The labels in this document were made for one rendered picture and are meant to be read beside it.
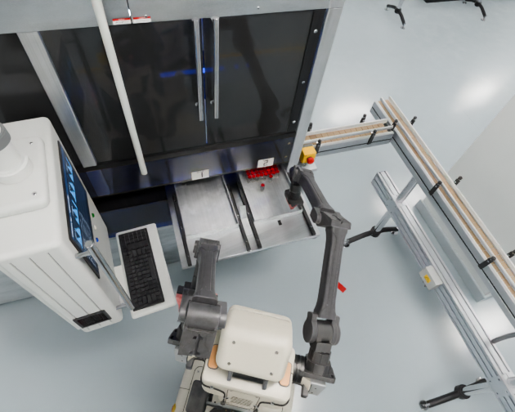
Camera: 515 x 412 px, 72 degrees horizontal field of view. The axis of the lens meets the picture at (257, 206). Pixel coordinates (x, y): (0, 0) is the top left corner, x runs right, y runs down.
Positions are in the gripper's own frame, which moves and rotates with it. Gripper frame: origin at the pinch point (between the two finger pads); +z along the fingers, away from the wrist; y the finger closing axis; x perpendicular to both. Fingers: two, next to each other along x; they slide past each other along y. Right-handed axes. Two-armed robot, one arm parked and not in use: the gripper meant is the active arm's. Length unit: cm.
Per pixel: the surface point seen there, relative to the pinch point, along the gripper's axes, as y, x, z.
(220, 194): 19.6, 32.6, 2.3
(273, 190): 16.4, 4.2, 3.0
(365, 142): 36, -62, 0
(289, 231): -9.6, 4.0, 6.3
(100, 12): 5, 65, -97
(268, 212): 3.2, 11.2, 4.4
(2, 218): -27, 101, -60
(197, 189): 26, 43, 1
